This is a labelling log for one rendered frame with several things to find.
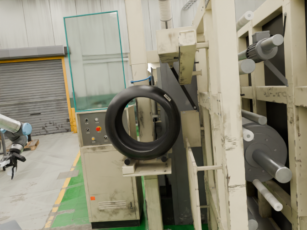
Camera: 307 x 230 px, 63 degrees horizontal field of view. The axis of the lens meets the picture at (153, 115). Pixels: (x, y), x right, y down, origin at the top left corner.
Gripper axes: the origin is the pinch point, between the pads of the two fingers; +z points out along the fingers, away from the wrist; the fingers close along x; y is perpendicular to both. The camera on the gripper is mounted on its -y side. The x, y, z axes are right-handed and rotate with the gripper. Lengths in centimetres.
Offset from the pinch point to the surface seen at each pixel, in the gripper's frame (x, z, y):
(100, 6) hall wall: -186, -977, 100
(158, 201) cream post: -78, -11, -98
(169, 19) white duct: 37, -138, -130
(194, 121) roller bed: -16, -45, -138
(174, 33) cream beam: 67, -37, -127
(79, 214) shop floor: -147, -45, 6
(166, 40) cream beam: 64, -36, -121
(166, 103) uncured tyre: 18, -32, -117
